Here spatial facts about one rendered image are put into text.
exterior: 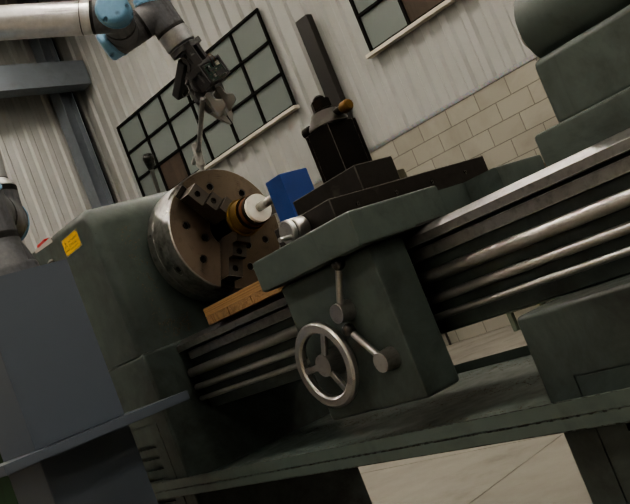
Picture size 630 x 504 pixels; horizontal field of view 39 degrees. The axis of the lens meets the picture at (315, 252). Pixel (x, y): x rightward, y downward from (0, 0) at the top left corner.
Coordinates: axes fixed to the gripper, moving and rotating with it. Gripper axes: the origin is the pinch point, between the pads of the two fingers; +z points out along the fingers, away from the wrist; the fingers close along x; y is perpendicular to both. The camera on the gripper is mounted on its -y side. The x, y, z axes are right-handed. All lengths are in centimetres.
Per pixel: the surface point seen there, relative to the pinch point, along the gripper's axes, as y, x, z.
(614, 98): 104, -25, 34
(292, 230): 48, -41, 26
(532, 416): 86, -55, 63
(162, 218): -14.6, -22.0, 10.6
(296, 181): 21.1, -10.8, 21.0
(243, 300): 11.2, -33.7, 35.2
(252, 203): 4.6, -11.6, 19.8
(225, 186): -11.0, -3.7, 12.8
